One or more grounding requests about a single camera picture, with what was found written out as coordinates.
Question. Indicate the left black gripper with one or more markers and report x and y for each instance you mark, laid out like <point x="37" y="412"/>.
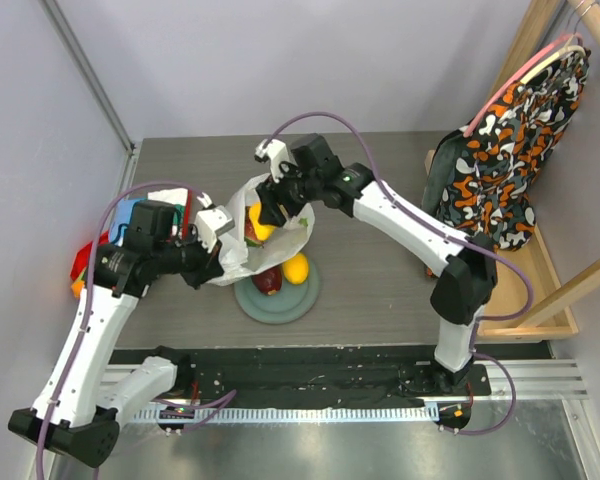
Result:
<point x="209" y="266"/>

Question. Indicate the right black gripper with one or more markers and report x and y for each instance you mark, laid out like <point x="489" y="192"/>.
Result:
<point x="277" y="198"/>

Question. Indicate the yellow fake fruit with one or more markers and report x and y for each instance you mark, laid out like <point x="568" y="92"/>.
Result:
<point x="263" y="231"/>

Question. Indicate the white plastic bag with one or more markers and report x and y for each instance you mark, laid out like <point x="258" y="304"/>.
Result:
<point x="250" y="247"/>

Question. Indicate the yellow fake lemon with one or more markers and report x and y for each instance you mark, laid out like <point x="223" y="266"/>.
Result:
<point x="296" y="269"/>

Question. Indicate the colourful rainbow cartoon cloth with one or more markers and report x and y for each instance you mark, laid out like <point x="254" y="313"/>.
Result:
<point x="180" y="198"/>

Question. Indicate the grey-blue round plate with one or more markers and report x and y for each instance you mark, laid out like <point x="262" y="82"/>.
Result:
<point x="289" y="304"/>

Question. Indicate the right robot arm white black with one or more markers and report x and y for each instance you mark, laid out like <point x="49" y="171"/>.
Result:
<point x="309" y="171"/>

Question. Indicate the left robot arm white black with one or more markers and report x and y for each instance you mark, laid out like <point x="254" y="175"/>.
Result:
<point x="71" y="416"/>

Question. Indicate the fake watermelon slice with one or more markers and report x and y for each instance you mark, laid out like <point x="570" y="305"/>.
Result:
<point x="250" y="236"/>

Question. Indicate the red fake apple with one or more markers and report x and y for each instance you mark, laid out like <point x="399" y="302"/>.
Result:
<point x="268" y="282"/>

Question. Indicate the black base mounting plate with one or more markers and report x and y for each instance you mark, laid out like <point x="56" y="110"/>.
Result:
<point x="316" y="378"/>

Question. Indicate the orange black patterned garment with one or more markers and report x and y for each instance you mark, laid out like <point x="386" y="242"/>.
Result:
<point x="481" y="184"/>

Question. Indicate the wooden clothes rack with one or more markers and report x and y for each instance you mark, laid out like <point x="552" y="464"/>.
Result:
<point x="541" y="311"/>

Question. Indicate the pink clothes hanger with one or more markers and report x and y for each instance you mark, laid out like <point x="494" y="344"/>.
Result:
<point x="517" y="75"/>

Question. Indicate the cream clothes hanger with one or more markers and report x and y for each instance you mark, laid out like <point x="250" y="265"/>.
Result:
<point x="560" y="53"/>

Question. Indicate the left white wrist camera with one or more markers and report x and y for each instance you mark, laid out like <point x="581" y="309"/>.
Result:
<point x="211" y="222"/>

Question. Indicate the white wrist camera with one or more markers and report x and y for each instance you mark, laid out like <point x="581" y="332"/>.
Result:
<point x="276" y="154"/>
<point x="211" y="222"/>

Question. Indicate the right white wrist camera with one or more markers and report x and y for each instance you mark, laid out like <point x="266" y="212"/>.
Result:
<point x="276" y="154"/>

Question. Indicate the white slotted cable duct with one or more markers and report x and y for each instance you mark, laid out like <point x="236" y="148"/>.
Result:
<point x="242" y="416"/>

